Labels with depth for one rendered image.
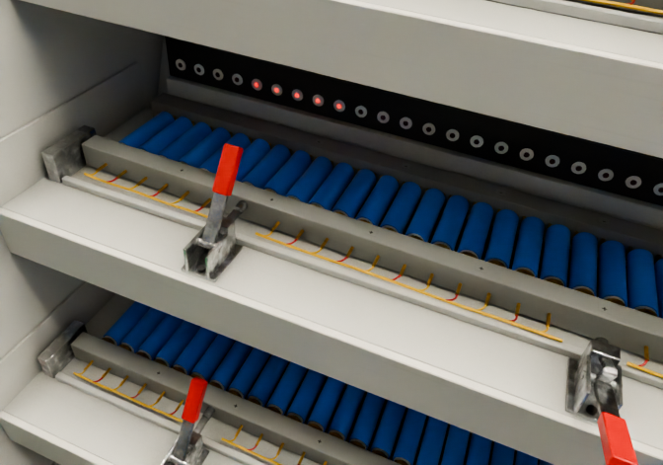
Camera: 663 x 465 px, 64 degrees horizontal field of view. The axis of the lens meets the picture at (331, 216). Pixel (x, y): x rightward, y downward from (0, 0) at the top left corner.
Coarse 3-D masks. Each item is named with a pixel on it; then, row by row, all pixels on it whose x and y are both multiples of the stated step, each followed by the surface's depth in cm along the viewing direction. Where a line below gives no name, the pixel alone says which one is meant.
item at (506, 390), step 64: (64, 128) 46; (128, 128) 52; (320, 128) 49; (0, 192) 42; (64, 192) 44; (128, 192) 45; (576, 192) 43; (64, 256) 42; (128, 256) 39; (256, 256) 40; (192, 320) 40; (256, 320) 37; (320, 320) 36; (384, 320) 36; (448, 320) 37; (384, 384) 36; (448, 384) 33; (512, 384) 33; (640, 384) 34; (576, 448) 32; (640, 448) 30
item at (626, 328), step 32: (96, 160) 46; (128, 160) 44; (160, 160) 44; (160, 192) 43; (192, 192) 43; (256, 192) 42; (288, 224) 41; (320, 224) 40; (352, 224) 40; (320, 256) 39; (352, 256) 40; (384, 256) 39; (416, 256) 38; (448, 256) 38; (416, 288) 37; (448, 288) 38; (480, 288) 37; (512, 288) 36; (544, 288) 36; (512, 320) 36; (544, 320) 37; (576, 320) 36; (608, 320) 35; (640, 320) 35; (640, 352) 35
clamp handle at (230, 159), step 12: (228, 144) 37; (228, 156) 37; (240, 156) 37; (228, 168) 37; (216, 180) 37; (228, 180) 37; (216, 192) 37; (228, 192) 37; (216, 204) 37; (216, 216) 37; (204, 228) 38; (216, 228) 38; (204, 240) 38; (216, 240) 38
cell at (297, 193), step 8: (320, 160) 47; (328, 160) 47; (312, 168) 46; (320, 168) 46; (328, 168) 47; (304, 176) 45; (312, 176) 45; (320, 176) 46; (296, 184) 44; (304, 184) 44; (312, 184) 44; (320, 184) 46; (288, 192) 43; (296, 192) 43; (304, 192) 43; (312, 192) 44; (304, 200) 43
